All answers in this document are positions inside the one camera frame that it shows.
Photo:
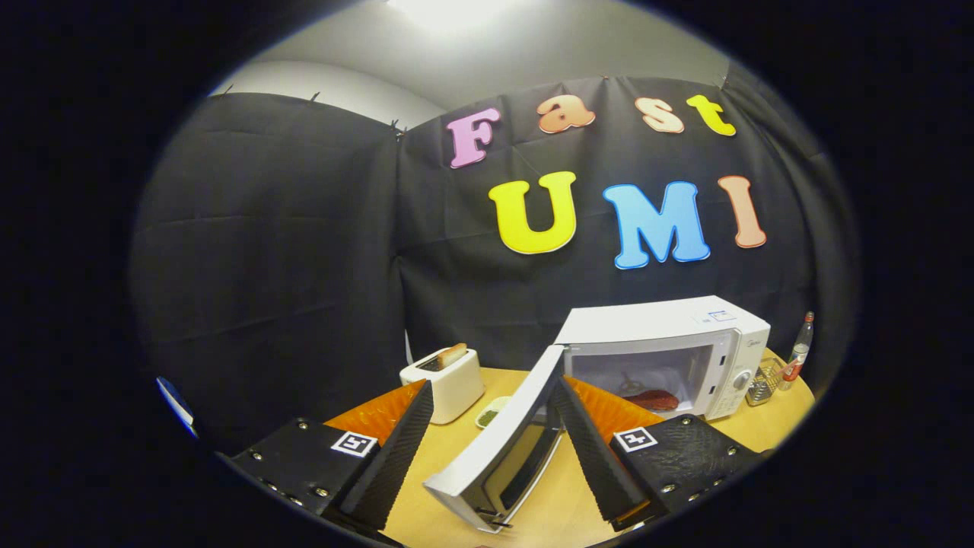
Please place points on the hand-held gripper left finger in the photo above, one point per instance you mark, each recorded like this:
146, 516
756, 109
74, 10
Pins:
388, 464

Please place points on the white divided bean dish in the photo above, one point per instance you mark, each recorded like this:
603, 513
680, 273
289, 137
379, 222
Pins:
491, 416

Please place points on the clear plastic water bottle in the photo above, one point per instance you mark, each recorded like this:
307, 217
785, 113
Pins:
800, 352

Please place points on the toast slice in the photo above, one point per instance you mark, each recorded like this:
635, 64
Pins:
453, 355

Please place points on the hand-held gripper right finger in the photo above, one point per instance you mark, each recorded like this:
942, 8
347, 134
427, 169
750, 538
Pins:
590, 457

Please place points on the cream pop-up toaster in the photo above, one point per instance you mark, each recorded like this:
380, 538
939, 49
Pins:
449, 390

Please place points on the white toaster oven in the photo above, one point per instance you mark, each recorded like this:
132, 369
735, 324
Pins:
654, 320

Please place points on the large ceiling light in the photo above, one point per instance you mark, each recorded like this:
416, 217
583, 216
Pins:
453, 11

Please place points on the brown meat piece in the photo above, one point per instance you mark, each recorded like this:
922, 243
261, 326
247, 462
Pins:
654, 400

